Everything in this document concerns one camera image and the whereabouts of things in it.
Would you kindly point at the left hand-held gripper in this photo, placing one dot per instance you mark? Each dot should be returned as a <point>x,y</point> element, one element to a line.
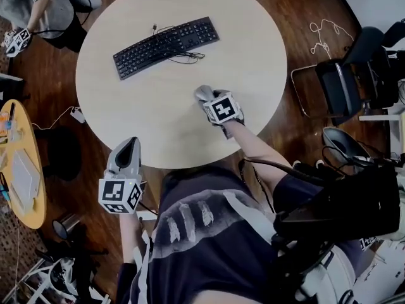
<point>114,192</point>

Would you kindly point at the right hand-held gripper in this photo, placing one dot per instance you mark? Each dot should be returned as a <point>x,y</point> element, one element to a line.
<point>221,109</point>

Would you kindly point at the black keyboard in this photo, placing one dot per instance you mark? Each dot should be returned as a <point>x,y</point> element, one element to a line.
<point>136,59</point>

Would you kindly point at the person's right forearm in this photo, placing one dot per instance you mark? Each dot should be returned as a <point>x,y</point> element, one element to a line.
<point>259,149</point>

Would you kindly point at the another person's forearm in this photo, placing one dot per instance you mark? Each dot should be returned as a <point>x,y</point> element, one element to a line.
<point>39,9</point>

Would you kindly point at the person's left forearm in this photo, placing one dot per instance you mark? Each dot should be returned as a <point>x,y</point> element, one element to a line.
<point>129,236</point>

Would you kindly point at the steel cup with black lid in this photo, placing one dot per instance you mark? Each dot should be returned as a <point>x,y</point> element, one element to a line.
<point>64,225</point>

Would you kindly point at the black round stool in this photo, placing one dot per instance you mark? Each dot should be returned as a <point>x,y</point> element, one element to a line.
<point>61,157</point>

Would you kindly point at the silver laptop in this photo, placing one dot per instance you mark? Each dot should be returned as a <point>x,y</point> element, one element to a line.
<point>23,176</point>

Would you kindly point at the yellow round side table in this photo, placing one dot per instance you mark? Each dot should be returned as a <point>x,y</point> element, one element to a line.
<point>31,144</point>

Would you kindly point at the person's dark printed shirt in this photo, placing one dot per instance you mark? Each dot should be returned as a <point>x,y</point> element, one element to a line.
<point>215,258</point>

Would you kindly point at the black office chair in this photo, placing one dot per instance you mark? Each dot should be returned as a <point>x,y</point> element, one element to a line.
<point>341,84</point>

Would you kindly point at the grey shell seat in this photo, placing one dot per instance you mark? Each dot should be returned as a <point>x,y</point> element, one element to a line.
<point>343,141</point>

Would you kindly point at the orange packet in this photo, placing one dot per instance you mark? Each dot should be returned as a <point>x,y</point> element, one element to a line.
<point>3,123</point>

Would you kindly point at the black pen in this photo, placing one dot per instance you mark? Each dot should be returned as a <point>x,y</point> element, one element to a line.
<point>12,110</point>

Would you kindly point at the black bag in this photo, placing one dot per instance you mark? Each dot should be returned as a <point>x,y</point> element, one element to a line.
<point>341,201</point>

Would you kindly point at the metal chair frame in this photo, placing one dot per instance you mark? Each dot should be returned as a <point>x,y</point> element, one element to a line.
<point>297,87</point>

